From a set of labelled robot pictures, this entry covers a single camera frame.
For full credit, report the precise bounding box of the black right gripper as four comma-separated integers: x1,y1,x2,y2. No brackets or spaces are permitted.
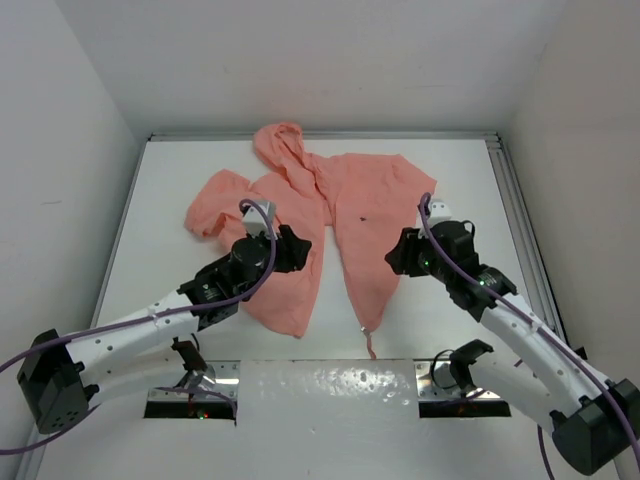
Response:
386,226,452,284

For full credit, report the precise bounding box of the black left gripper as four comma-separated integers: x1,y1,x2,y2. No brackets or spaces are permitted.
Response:
237,223,309,301

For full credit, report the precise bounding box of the salmon pink hooded jacket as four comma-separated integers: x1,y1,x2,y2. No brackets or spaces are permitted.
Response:
185,123,437,357

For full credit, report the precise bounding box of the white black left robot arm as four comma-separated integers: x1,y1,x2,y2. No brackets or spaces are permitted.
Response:
17,225,312,434

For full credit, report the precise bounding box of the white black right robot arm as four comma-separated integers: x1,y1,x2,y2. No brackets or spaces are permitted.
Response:
385,220,639,476

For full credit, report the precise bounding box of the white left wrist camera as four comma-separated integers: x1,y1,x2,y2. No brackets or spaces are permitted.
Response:
240,199,276,237

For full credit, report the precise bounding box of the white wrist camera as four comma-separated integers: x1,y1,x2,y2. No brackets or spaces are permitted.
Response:
427,199,452,227
240,199,276,237

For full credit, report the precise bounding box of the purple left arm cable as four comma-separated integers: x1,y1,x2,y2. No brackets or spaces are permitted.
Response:
0,198,279,454

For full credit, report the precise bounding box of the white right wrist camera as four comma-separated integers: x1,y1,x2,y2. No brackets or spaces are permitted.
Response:
427,199,452,227

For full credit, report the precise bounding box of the metal base plate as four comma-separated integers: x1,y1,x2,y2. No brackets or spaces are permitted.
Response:
144,357,511,404

